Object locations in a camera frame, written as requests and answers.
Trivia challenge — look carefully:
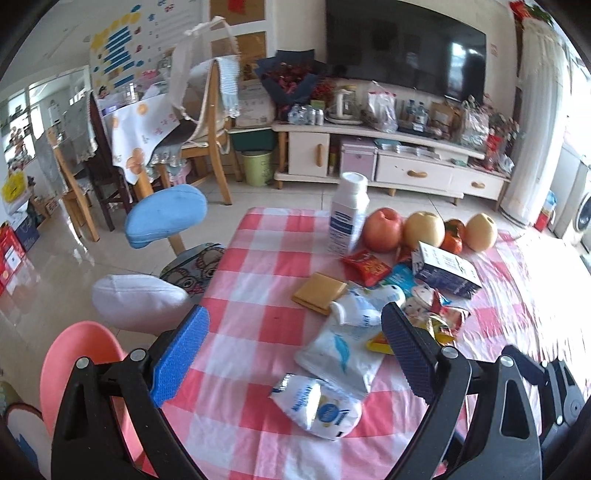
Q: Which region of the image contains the large white plastic bag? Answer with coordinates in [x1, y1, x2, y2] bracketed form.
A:
[294, 314, 384, 398]

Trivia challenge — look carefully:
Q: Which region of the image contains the green waste bin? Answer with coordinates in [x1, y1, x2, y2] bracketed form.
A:
[240, 150, 273, 188]

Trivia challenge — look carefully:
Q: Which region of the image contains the small yellow pear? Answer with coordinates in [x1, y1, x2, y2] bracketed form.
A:
[464, 213, 498, 253]

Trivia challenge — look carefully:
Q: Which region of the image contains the black flat television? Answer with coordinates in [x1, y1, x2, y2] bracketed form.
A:
[325, 0, 488, 103]

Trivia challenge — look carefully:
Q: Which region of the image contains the large yellow pear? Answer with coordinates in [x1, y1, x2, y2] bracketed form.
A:
[403, 211, 446, 249]

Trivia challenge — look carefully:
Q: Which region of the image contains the white plastic milk bottle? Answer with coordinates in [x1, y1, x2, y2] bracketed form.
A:
[327, 172, 369, 256]

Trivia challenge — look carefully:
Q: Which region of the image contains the white electric kettle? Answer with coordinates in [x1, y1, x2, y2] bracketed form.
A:
[325, 85, 365, 124]

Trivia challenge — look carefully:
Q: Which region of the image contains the brown wooden chair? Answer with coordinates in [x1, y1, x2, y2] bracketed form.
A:
[46, 127, 100, 243]

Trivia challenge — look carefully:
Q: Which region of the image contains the white cloth bag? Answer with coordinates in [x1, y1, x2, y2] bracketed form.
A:
[170, 16, 232, 121]

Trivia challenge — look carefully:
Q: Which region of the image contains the crinkled plastic bag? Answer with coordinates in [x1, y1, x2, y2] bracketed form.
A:
[459, 97, 490, 148]

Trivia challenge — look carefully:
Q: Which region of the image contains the fruit print table cover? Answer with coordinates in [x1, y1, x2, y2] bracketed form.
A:
[104, 90, 185, 185]

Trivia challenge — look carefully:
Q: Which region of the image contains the red apple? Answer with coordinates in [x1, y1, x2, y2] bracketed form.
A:
[361, 208, 403, 253]

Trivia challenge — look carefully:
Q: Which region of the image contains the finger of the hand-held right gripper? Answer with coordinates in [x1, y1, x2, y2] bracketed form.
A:
[540, 359, 591, 444]

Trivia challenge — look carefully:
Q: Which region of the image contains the cartoon patterned chair seat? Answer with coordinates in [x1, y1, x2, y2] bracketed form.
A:
[159, 242, 227, 305]

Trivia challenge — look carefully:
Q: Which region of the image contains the yellow red wrapper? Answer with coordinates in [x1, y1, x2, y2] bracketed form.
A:
[366, 333, 397, 355]

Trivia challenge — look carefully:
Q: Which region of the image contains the red snack packet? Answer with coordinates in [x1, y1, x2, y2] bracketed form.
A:
[341, 249, 393, 288]

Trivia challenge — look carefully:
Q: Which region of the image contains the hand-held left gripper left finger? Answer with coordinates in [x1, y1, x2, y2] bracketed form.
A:
[51, 305, 211, 480]

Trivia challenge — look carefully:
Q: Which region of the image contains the pack of water bottles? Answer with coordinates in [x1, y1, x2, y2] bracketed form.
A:
[288, 104, 326, 126]

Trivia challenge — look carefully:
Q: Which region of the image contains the red cardboard box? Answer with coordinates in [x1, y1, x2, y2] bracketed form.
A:
[0, 224, 28, 296]

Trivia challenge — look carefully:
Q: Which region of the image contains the white television cabinet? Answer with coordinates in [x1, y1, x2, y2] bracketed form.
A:
[272, 121, 511, 206]

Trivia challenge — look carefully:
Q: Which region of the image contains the wall poster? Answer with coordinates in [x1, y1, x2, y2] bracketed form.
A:
[90, 0, 199, 88]

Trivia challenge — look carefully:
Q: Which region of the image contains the light wooden chair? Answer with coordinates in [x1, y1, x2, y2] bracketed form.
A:
[178, 55, 243, 206]

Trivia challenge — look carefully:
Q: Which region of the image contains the striped light blue towel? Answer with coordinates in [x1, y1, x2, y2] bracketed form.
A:
[217, 55, 242, 118]

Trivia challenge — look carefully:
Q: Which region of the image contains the blue snack wrapper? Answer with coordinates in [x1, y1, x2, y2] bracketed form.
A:
[381, 264, 422, 298]

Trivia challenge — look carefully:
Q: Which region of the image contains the white blue yellow packet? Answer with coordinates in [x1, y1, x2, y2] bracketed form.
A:
[269, 373, 362, 440]

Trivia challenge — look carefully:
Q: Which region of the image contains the red white checkered tablecloth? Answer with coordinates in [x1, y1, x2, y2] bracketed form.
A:
[152, 207, 591, 480]

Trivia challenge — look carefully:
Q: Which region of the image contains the dark wooden chair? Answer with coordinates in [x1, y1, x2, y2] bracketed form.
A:
[85, 90, 134, 232]

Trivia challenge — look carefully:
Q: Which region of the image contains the white red cartoon wrapper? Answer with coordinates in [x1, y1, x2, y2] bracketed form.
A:
[402, 284, 451, 319]

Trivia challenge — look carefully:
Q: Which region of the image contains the pink storage box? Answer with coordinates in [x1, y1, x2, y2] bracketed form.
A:
[340, 137, 378, 178]

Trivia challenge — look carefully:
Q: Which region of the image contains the white chair cushion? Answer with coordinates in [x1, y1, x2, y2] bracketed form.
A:
[91, 274, 192, 333]

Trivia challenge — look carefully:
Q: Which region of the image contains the white blue milk carton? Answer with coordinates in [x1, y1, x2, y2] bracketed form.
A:
[411, 241, 482, 300]

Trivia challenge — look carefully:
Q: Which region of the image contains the red white crumpled wrapper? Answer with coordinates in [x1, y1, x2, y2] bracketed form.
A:
[427, 305, 471, 346]

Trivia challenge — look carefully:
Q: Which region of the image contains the small white plastic packet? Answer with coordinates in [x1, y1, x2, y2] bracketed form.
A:
[329, 284, 407, 326]

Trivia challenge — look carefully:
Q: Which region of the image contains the white washing machine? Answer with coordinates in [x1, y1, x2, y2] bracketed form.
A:
[551, 143, 591, 250]

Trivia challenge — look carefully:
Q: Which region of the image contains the clear plastic bag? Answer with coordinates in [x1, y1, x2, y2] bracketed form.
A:
[362, 80, 399, 134]

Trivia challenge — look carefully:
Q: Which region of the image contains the blue cushioned chair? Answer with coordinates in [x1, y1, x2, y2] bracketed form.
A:
[124, 185, 208, 250]

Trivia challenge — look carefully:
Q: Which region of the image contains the dark wrapped flower bouquet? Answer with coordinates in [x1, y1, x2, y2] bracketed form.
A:
[255, 50, 326, 107]

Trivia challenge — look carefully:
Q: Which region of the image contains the yellow bag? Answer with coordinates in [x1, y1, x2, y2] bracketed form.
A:
[2, 171, 26, 204]

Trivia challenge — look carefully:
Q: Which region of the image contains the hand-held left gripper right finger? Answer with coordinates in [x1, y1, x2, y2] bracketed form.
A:
[381, 302, 544, 480]

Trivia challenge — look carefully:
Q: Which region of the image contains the white standing air conditioner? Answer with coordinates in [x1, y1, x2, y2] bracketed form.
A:
[499, 18, 573, 227]

